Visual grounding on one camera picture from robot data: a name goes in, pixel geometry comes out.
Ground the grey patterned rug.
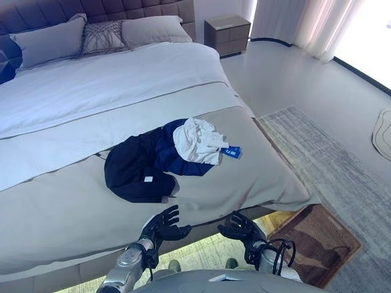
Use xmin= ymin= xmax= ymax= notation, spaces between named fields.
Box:
xmin=258 ymin=104 xmax=391 ymax=293

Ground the black garment with white label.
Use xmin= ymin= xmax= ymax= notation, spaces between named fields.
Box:
xmin=104 ymin=128 xmax=179 ymax=204

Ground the large grey pillow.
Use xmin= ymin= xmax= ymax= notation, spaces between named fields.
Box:
xmin=9 ymin=13 xmax=88 ymax=70

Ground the dark blue garment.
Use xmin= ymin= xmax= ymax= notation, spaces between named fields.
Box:
xmin=154 ymin=118 xmax=216 ymax=177

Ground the white sheer curtain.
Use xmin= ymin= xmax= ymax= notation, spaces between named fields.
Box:
xmin=249 ymin=0 xmax=367 ymax=63

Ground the large bed with grey bedding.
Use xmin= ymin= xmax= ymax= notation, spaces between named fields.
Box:
xmin=0 ymin=41 xmax=321 ymax=283

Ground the brown wicker basket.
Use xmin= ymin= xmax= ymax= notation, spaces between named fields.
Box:
xmin=266 ymin=203 xmax=362 ymax=289

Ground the blue clothing tag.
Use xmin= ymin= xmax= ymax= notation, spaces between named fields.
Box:
xmin=222 ymin=145 xmax=243 ymax=160

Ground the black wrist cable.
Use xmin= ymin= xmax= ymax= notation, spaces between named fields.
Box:
xmin=261 ymin=239 xmax=297 ymax=277

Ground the beige round floor mat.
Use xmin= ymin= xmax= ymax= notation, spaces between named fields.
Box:
xmin=371 ymin=108 xmax=391 ymax=159

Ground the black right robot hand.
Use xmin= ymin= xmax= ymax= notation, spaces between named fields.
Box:
xmin=217 ymin=211 xmax=267 ymax=250

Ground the brown wooden nightstand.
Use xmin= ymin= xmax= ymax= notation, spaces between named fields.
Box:
xmin=203 ymin=14 xmax=252 ymax=57

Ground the white duvet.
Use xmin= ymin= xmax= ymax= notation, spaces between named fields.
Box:
xmin=0 ymin=41 xmax=233 ymax=138

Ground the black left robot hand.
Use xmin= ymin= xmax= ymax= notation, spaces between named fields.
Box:
xmin=139 ymin=204 xmax=192 ymax=245

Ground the grey robot torso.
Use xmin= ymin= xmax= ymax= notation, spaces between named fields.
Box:
xmin=134 ymin=269 xmax=327 ymax=293

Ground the patterned decorative cushion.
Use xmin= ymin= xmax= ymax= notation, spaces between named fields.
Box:
xmin=79 ymin=20 xmax=129 ymax=56

